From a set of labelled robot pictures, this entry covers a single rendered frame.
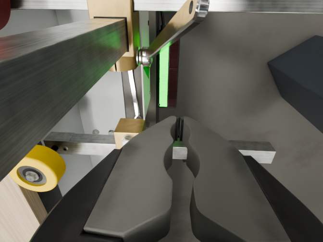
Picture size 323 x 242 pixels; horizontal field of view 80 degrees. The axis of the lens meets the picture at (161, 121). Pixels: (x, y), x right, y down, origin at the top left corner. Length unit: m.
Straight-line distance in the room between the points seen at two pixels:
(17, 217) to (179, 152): 0.35
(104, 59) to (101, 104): 0.43
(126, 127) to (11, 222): 0.32
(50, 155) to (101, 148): 0.09
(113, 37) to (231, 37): 1.00
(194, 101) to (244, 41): 0.42
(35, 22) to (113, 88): 0.22
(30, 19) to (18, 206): 0.36
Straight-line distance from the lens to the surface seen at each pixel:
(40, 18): 0.51
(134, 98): 0.46
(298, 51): 1.24
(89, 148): 0.40
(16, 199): 0.47
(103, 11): 0.26
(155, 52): 0.20
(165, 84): 0.44
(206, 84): 1.21
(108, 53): 0.18
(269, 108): 1.39
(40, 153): 0.37
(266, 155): 0.41
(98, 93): 0.58
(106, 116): 0.61
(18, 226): 0.56
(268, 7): 0.28
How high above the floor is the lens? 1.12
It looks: 58 degrees down
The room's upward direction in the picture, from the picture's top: 174 degrees counter-clockwise
